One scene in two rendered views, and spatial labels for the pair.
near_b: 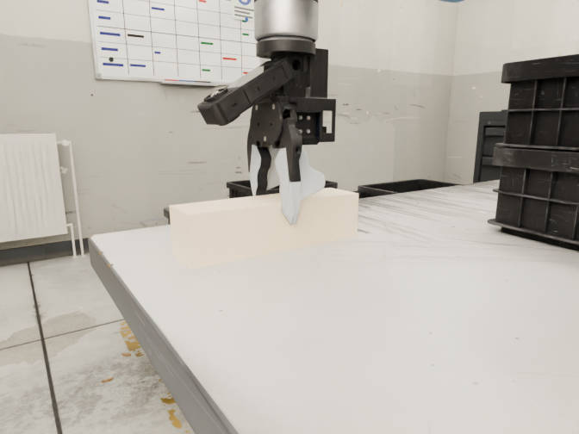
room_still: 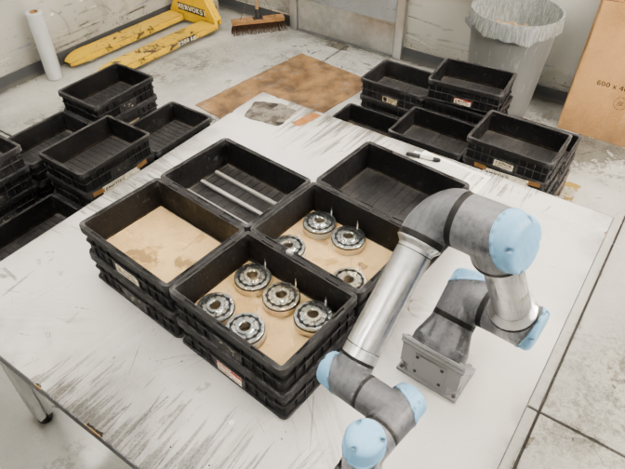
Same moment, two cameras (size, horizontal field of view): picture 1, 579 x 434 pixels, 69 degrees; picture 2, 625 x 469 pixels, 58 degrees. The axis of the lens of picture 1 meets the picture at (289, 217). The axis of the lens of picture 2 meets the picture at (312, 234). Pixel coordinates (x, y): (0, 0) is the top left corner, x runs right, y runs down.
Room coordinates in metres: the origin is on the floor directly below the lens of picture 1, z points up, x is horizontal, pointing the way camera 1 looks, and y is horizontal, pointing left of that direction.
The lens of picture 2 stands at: (0.80, 0.43, 2.02)
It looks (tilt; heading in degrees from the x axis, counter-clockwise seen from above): 42 degrees down; 248
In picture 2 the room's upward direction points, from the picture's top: straight up
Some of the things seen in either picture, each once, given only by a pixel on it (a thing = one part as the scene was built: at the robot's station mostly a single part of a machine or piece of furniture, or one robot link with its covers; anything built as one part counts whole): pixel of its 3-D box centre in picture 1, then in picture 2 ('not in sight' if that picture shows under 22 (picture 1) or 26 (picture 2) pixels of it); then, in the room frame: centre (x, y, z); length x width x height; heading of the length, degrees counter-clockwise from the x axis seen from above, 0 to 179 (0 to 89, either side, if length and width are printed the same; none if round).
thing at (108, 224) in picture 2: not in sight; (165, 242); (0.76, -0.87, 0.87); 0.40 x 0.30 x 0.11; 119
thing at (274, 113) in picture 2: not in sight; (269, 111); (0.15, -1.74, 0.71); 0.22 x 0.19 x 0.01; 124
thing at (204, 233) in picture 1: (270, 221); not in sight; (0.52, 0.02, 0.73); 0.24 x 0.06 x 0.06; 124
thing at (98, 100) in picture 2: not in sight; (115, 121); (0.80, -2.51, 0.37); 0.40 x 0.30 x 0.45; 34
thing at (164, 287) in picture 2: not in sight; (162, 229); (0.76, -0.87, 0.92); 0.40 x 0.30 x 0.02; 119
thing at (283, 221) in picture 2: not in sight; (333, 247); (0.30, -0.67, 0.87); 0.40 x 0.30 x 0.11; 119
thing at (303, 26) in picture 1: (284, 27); not in sight; (0.54, 0.01, 0.96); 0.08 x 0.08 x 0.05
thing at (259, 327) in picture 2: not in sight; (245, 328); (0.62, -0.49, 0.86); 0.10 x 0.10 x 0.01
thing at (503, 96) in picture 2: not in sight; (464, 113); (-1.02, -1.86, 0.37); 0.42 x 0.34 x 0.46; 124
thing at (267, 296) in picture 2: not in sight; (281, 295); (0.50, -0.56, 0.86); 0.10 x 0.10 x 0.01
